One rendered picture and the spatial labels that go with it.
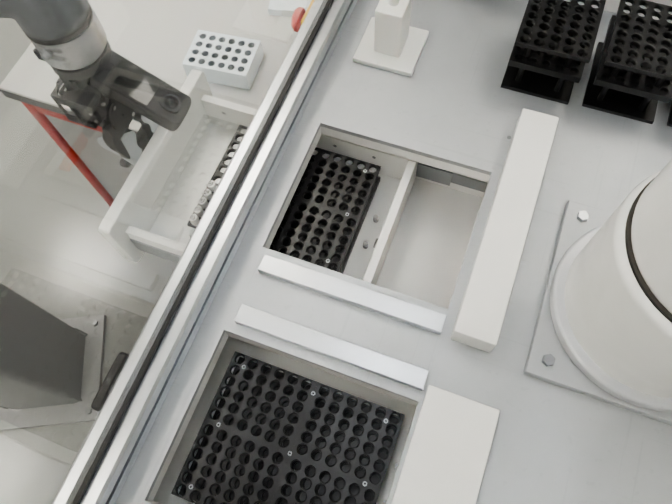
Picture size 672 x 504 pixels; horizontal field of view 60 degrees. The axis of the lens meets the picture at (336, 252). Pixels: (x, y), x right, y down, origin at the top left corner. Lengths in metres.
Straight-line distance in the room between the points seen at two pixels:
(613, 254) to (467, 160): 0.28
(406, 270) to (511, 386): 0.24
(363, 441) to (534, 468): 0.19
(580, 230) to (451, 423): 0.29
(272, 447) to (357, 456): 0.10
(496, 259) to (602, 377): 0.17
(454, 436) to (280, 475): 0.20
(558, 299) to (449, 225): 0.24
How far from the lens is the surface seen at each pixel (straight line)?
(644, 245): 0.55
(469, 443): 0.66
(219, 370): 0.81
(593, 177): 0.83
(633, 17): 0.89
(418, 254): 0.85
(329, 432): 0.75
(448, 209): 0.89
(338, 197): 0.81
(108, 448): 0.67
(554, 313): 0.70
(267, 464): 0.72
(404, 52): 0.89
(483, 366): 0.69
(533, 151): 0.78
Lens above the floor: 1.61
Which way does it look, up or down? 66 degrees down
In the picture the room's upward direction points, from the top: 6 degrees counter-clockwise
